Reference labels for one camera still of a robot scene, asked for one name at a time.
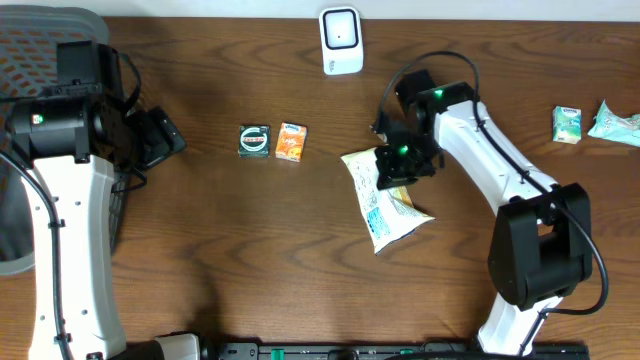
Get large wet wipes pack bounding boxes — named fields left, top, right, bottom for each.
left=587, top=101, right=640, bottom=147

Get white barcode scanner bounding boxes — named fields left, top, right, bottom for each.
left=318, top=6, right=364, bottom=76

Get green Kleenex tissue pack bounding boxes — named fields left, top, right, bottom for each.
left=552, top=106, right=582, bottom=144

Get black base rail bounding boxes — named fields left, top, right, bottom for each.
left=202, top=341, right=591, bottom=360

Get green Zam-Buk ointment box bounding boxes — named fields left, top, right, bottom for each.
left=238, top=125, right=271, bottom=158

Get yellow snack chip bag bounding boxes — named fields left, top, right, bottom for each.
left=341, top=148, right=434, bottom=254

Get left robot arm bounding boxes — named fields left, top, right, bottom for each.
left=5, top=40, right=204, bottom=359

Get grey plastic mesh basket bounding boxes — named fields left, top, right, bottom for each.
left=0, top=5, right=131, bottom=276

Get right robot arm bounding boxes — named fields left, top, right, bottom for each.
left=373, top=70, right=592, bottom=355

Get orange Kleenex tissue pack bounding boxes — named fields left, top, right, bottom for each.
left=275, top=122, right=308, bottom=162

